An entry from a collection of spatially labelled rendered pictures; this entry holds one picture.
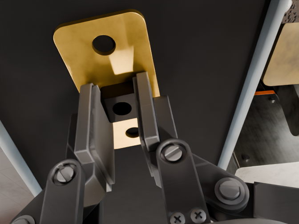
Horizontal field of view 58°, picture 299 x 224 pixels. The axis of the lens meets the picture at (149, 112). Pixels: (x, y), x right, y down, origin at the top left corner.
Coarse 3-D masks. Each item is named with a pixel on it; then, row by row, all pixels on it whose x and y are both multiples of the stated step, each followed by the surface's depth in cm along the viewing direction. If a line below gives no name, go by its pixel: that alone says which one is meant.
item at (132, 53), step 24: (72, 24) 11; (96, 24) 11; (120, 24) 11; (144, 24) 11; (72, 48) 11; (120, 48) 12; (144, 48) 12; (72, 72) 12; (96, 72) 12; (120, 72) 12; (120, 96) 12; (120, 120) 14; (120, 144) 16
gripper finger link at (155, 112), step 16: (144, 80) 12; (144, 96) 11; (160, 96) 12; (144, 112) 10; (160, 112) 11; (144, 128) 10; (160, 128) 11; (144, 144) 10; (208, 176) 9; (224, 176) 9; (208, 192) 9; (224, 192) 8; (240, 192) 8; (208, 208) 10; (224, 208) 8; (240, 208) 8
